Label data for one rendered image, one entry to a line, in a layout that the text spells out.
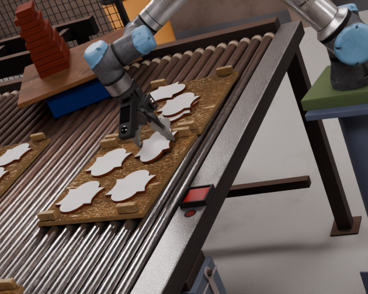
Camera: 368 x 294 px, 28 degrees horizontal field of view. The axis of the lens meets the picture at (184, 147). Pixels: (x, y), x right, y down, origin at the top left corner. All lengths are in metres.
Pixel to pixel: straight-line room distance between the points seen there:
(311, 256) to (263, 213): 0.47
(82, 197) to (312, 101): 0.74
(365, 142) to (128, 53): 0.77
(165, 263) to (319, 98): 0.79
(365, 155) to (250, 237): 1.19
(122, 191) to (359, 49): 0.75
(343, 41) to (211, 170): 0.49
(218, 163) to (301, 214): 1.42
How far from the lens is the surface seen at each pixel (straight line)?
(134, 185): 2.02
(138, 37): 2.02
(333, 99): 2.21
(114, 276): 1.74
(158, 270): 1.69
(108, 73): 2.05
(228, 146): 2.10
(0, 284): 1.86
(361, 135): 2.27
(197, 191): 1.90
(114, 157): 2.24
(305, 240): 3.23
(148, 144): 2.20
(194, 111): 2.36
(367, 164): 2.32
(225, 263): 3.26
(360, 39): 2.03
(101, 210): 1.99
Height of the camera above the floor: 1.81
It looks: 24 degrees down
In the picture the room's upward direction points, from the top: 22 degrees counter-clockwise
